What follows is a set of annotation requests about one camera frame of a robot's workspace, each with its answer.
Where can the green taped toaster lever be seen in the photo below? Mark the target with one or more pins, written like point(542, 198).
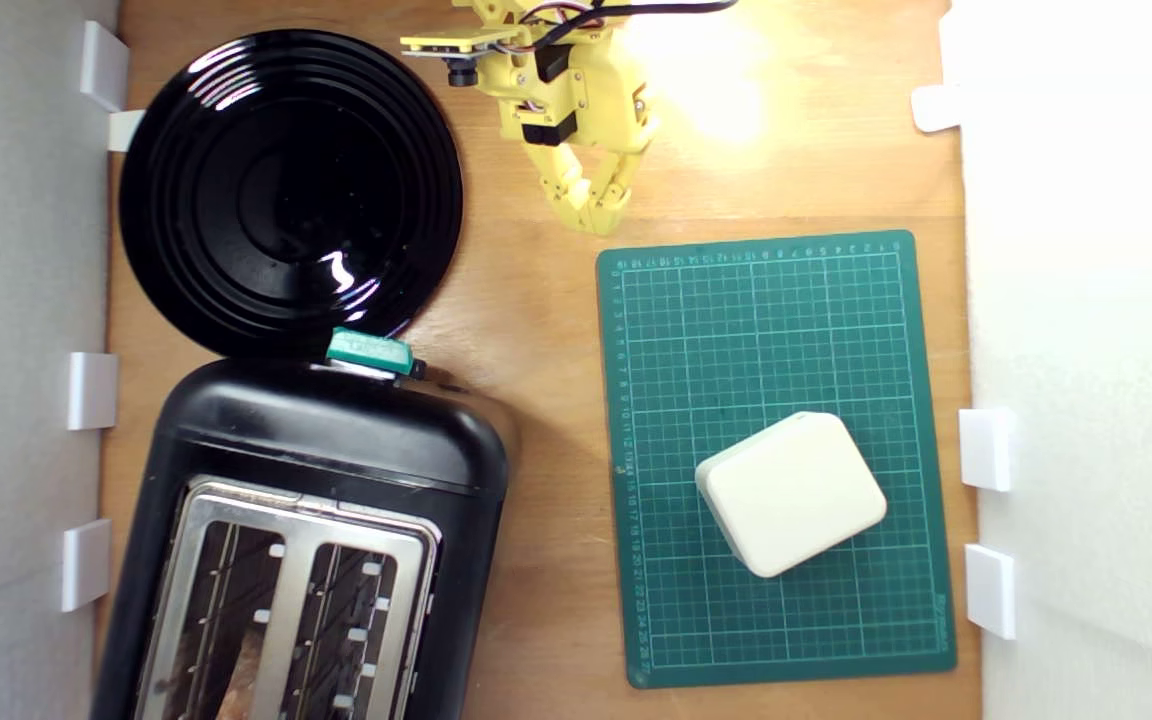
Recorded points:
point(368, 350)

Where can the black toaster knob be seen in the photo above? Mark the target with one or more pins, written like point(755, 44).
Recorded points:
point(418, 369)

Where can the black two-slot toaster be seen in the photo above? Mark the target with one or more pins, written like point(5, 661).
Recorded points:
point(336, 440)

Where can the green cutting mat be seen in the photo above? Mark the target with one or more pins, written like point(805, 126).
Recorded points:
point(736, 340)

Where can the black ribbed plate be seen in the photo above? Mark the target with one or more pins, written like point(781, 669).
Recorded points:
point(286, 190)

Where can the white block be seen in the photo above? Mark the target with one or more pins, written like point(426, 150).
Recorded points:
point(791, 495)

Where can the brown bread slice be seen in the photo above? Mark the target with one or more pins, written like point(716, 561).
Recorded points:
point(241, 680)

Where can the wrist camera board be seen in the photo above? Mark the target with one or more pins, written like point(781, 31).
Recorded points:
point(446, 45)

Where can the white wall clip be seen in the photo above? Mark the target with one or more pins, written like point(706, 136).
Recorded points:
point(991, 590)
point(986, 450)
point(936, 108)
point(103, 65)
point(86, 565)
point(124, 130)
point(92, 390)

